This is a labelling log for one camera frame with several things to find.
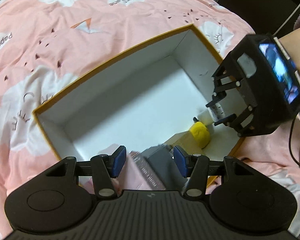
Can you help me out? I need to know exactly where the small white bottle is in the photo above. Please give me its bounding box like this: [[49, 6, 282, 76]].
[[193, 103, 225, 126]]

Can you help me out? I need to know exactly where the gold gift box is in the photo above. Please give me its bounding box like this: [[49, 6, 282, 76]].
[[164, 131, 201, 154]]

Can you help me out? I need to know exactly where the yellow round object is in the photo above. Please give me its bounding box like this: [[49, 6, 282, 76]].
[[189, 121, 211, 148]]

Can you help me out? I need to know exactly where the pink pouch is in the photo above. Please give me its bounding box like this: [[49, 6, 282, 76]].
[[81, 144, 153, 195]]

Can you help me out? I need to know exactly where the dark grey gift box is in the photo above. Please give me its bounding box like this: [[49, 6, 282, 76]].
[[141, 145, 187, 191]]

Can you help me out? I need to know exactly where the right forearm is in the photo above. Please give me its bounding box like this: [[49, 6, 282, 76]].
[[278, 25, 300, 79]]

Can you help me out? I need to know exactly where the orange cardboard box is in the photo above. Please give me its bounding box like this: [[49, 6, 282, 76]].
[[32, 23, 248, 188]]

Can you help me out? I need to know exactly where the pink cloud-print duvet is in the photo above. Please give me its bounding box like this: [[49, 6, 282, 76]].
[[0, 0, 300, 240]]

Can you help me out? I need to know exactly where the black cable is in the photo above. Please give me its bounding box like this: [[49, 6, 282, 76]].
[[288, 109, 300, 174]]

